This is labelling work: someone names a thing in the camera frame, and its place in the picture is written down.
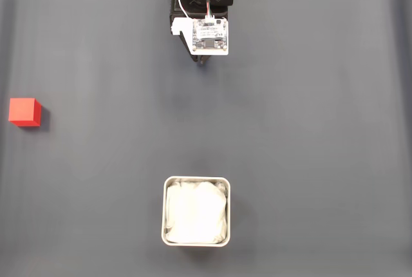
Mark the red cube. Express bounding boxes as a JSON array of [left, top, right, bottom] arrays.
[[8, 97, 42, 128]]

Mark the beige square box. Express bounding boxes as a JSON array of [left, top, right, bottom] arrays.
[[161, 175, 231, 247]]

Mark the white crumpled tissue paper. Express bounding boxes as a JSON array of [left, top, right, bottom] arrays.
[[165, 178, 229, 244]]

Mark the white camera circuit board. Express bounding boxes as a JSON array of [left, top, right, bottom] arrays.
[[171, 15, 230, 56]]

